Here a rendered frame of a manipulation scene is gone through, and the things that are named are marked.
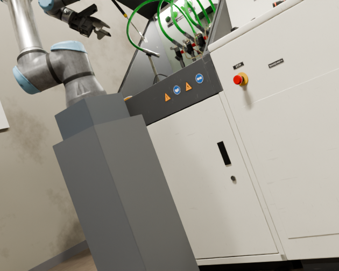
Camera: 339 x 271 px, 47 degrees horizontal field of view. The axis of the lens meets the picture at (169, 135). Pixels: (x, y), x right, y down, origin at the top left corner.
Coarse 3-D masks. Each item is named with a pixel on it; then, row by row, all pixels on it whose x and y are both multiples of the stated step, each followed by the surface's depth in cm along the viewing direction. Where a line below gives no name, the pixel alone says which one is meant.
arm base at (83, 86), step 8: (88, 72) 137; (72, 80) 135; (80, 80) 134; (88, 80) 135; (96, 80) 139; (72, 88) 134; (80, 88) 134; (88, 88) 134; (96, 88) 135; (72, 96) 134; (80, 96) 132; (88, 96) 133; (72, 104) 134
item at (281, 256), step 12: (228, 108) 156; (240, 144) 156; (252, 168) 155; (252, 180) 156; (264, 204) 155; (276, 240) 155; (204, 264) 184; (216, 264) 179; (228, 264) 184; (240, 264) 179; (252, 264) 174; (264, 264) 170; (276, 264) 166; (288, 264) 162
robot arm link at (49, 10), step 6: (42, 0) 187; (48, 0) 187; (54, 0) 188; (60, 0) 188; (42, 6) 187; (48, 6) 187; (54, 6) 190; (60, 6) 191; (48, 12) 194; (54, 12) 195
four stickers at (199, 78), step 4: (196, 76) 163; (200, 76) 162; (188, 80) 166; (196, 80) 163; (200, 80) 162; (184, 84) 168; (188, 84) 167; (176, 88) 171; (188, 88) 167; (192, 88) 166; (168, 92) 175; (176, 92) 172; (180, 92) 171; (164, 96) 177; (168, 96) 176; (168, 100) 176
